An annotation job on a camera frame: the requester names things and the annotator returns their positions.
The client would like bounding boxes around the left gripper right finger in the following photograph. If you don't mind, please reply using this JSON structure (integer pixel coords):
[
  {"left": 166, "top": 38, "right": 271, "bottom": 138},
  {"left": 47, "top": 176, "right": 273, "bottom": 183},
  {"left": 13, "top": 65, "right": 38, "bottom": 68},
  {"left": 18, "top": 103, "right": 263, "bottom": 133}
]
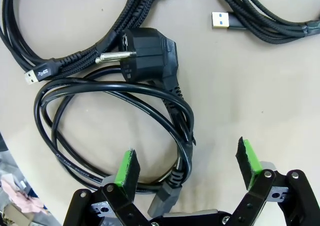
[{"left": 231, "top": 136, "right": 320, "bottom": 226}]

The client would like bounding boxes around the black smooth power cable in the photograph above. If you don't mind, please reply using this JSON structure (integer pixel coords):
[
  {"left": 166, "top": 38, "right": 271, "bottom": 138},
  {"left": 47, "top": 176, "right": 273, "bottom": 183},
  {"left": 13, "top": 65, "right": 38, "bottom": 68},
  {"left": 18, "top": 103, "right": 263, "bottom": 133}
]
[{"left": 33, "top": 27, "right": 197, "bottom": 218}]

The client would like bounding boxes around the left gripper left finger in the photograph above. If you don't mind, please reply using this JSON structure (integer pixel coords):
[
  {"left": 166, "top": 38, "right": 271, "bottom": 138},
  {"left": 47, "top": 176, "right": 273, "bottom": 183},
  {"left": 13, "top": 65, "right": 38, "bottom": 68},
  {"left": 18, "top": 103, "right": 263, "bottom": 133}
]
[{"left": 62, "top": 148, "right": 151, "bottom": 226}]

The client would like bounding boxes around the black braided USB cable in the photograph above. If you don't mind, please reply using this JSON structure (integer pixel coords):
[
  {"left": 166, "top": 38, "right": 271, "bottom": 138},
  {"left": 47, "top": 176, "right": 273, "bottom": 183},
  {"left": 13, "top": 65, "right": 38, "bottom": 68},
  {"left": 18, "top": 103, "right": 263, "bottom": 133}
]
[
  {"left": 211, "top": 0, "right": 320, "bottom": 45},
  {"left": 0, "top": 0, "right": 171, "bottom": 86}
]

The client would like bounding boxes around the pink checked cloth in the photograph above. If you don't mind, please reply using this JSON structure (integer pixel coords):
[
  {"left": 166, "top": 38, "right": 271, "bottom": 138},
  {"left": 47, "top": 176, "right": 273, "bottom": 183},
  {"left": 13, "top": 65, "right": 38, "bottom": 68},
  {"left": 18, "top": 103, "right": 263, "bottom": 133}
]
[{"left": 0, "top": 173, "right": 49, "bottom": 215}]

